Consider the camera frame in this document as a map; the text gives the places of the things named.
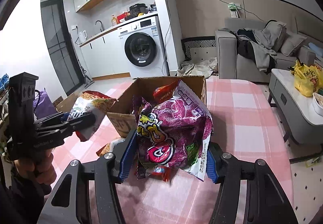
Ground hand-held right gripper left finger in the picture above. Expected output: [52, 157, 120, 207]
[38, 128, 138, 224]

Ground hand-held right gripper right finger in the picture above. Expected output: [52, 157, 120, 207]
[206, 142, 300, 224]

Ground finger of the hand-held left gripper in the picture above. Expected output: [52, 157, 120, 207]
[38, 113, 96, 138]
[34, 112, 71, 127]

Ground orange noodle snack packet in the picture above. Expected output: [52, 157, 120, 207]
[68, 90, 117, 142]

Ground brown cardboard box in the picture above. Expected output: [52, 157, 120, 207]
[106, 76, 207, 139]

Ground purple snack bag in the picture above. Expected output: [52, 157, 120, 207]
[136, 79, 214, 182]

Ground person's left hand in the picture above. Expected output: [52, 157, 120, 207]
[14, 152, 57, 184]

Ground small cardboard floor box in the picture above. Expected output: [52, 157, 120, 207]
[56, 91, 85, 113]

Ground purple plastic bag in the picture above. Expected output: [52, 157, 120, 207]
[33, 89, 58, 120]

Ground blue cloth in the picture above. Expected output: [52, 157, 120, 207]
[0, 75, 10, 93]

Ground dark red snack packet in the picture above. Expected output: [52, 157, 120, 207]
[137, 165, 178, 183]

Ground stick vacuum cleaner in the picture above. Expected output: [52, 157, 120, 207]
[74, 40, 95, 89]

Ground dark purple snack packet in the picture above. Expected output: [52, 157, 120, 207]
[132, 95, 152, 124]

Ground pink checkered tablecloth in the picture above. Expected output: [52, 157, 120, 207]
[49, 78, 294, 224]

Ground white kitchen base cabinet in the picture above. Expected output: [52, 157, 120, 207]
[79, 30, 132, 81]

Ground black glass door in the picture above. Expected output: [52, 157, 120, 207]
[40, 0, 84, 97]

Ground white electric kettle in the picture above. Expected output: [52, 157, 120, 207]
[77, 30, 88, 44]

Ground white washing machine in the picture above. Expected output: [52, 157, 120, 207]
[117, 15, 168, 79]

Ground white floor cloth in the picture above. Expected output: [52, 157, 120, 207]
[177, 57, 219, 79]

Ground grey coffee table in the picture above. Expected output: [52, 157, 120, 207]
[267, 59, 323, 145]

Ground grey sofa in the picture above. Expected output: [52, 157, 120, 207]
[217, 18, 323, 83]

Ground red box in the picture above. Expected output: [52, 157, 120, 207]
[116, 12, 130, 24]

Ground black clothes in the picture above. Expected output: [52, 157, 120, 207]
[236, 28, 277, 68]

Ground white bowl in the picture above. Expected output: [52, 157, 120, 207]
[312, 92, 323, 116]

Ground yellow plastic bag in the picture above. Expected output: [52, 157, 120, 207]
[290, 60, 323, 97]

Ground grey clothes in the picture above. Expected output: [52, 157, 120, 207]
[238, 21, 287, 72]

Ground black pressure cooker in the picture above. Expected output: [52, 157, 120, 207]
[129, 3, 148, 18]

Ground grey pillow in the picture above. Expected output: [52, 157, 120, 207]
[280, 32, 307, 57]

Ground blue cushion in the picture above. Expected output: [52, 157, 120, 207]
[308, 44, 323, 59]

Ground wall socket with plugs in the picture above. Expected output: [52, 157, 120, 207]
[227, 2, 242, 19]

